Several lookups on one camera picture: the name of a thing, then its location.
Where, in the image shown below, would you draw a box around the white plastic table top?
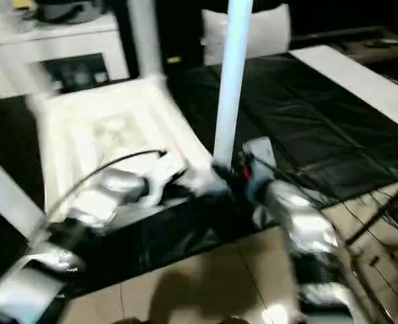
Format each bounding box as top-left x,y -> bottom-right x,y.
26,74 -> 230,225

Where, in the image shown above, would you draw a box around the black table mat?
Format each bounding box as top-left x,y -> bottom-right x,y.
0,53 -> 398,298

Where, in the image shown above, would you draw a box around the black cabinet with yellow label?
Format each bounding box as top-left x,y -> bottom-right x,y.
159,0 -> 216,70

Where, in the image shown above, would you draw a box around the black stand bar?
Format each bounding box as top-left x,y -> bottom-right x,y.
346,181 -> 398,248

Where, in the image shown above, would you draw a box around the grey cushion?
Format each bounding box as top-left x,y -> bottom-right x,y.
201,5 -> 291,65

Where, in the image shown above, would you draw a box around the white flat board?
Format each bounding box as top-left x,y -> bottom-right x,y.
290,46 -> 398,136

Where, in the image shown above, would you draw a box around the white glass-door cabinet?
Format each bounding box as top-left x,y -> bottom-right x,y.
0,0 -> 130,99

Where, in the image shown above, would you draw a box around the black gear on cabinet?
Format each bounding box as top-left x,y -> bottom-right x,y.
35,0 -> 113,25

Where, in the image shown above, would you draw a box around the thin floor cables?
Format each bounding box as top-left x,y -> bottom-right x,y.
347,189 -> 398,230

